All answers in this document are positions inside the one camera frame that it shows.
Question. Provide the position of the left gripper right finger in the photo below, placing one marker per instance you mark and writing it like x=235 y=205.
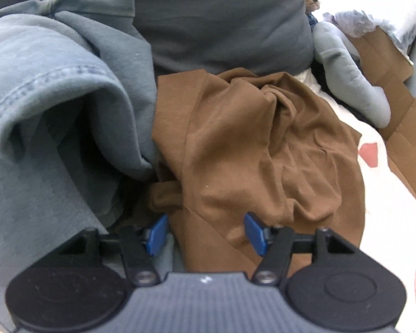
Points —
x=274 y=245

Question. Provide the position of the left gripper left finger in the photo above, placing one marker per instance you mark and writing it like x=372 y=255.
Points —
x=138 y=246

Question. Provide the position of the brown t-shirt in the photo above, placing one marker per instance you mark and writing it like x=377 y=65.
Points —
x=235 y=143

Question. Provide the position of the cream bear print bedsheet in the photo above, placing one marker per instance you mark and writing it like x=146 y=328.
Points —
x=390 y=220

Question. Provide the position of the flattened cardboard box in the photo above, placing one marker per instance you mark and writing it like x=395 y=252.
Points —
x=385 y=66

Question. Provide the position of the grey-blue sweatshirt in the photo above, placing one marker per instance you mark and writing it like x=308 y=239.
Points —
x=77 y=99

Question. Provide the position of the grey neck pillow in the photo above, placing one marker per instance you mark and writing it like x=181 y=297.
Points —
x=338 y=57

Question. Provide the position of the dark grey pillow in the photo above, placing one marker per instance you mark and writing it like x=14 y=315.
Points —
x=263 y=36

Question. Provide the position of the small teddy bear toy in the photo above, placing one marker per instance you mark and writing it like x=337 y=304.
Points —
x=310 y=7

